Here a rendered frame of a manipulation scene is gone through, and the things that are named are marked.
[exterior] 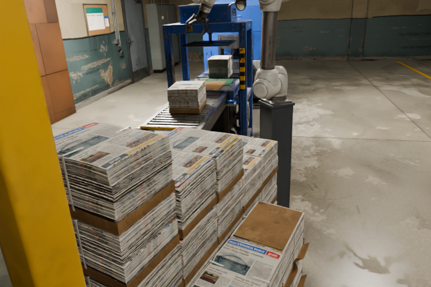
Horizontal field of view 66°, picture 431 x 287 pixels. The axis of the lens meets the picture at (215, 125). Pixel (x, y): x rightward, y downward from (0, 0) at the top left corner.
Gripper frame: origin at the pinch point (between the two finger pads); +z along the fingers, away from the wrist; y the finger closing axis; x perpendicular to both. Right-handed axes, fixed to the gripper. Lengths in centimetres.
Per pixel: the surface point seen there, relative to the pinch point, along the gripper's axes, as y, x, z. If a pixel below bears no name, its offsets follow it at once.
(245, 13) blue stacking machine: 185, 274, 27
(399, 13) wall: 778, 511, -85
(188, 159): -39, -147, 5
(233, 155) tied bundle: -14, -141, 4
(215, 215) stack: -21, -161, 24
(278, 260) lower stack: 5, -184, 26
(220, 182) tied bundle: -21, -152, 12
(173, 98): 5, -4, 61
